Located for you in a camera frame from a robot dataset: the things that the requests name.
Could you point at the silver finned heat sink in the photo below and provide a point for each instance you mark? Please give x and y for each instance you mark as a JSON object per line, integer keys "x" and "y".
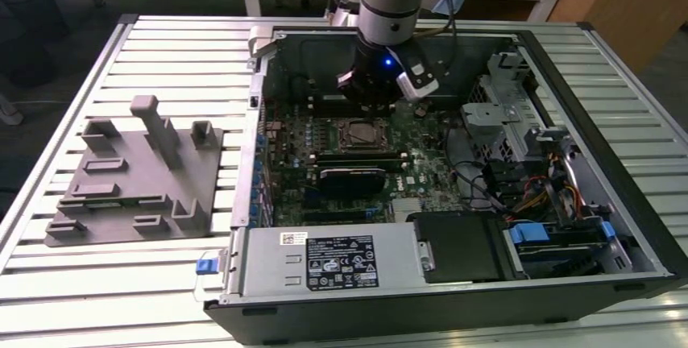
{"x": 408, "y": 207}

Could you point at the silver power supply unit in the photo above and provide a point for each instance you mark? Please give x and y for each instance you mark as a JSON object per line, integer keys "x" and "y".
{"x": 268, "y": 259}

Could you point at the black graphics card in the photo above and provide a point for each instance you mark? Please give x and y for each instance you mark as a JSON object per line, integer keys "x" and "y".
{"x": 352, "y": 183}

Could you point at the blue case latch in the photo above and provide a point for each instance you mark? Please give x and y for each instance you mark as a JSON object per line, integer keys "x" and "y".
{"x": 207, "y": 266}

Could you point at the green RAM stick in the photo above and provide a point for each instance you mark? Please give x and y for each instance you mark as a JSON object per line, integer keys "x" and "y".
{"x": 126, "y": 202}

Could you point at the black CPU socket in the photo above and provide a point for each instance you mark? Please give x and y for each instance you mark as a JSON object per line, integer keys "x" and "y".
{"x": 340, "y": 140}

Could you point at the black installed RAM stick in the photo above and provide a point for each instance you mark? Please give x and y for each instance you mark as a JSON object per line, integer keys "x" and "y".
{"x": 355, "y": 156}
{"x": 328, "y": 103}
{"x": 355, "y": 164}

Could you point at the silver square CPU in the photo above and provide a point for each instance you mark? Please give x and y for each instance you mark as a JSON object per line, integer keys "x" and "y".
{"x": 364, "y": 132}

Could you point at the blue disk carrier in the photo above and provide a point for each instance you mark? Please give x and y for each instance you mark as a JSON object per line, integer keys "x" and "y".
{"x": 530, "y": 235}

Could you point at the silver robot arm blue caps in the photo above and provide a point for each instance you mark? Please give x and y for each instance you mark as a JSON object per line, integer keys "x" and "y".
{"x": 390, "y": 1}

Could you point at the silver metal drive cage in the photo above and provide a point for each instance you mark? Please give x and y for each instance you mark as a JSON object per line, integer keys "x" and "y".
{"x": 495, "y": 122}

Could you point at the green motherboard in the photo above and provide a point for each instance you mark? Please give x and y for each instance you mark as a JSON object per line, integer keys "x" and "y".
{"x": 430, "y": 142}

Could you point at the thin metal locking lever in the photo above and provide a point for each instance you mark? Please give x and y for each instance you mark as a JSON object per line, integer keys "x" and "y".
{"x": 391, "y": 134}

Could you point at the wooden cabinet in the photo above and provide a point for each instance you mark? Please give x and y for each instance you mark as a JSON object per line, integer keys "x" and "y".
{"x": 634, "y": 1}

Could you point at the black open PC case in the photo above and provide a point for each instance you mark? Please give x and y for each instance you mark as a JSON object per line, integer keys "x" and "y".
{"x": 376, "y": 320}

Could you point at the grey parts rack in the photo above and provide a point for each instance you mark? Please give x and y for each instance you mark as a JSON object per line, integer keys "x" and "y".
{"x": 140, "y": 187}

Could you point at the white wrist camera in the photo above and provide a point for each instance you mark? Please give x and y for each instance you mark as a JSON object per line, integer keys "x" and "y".
{"x": 419, "y": 78}

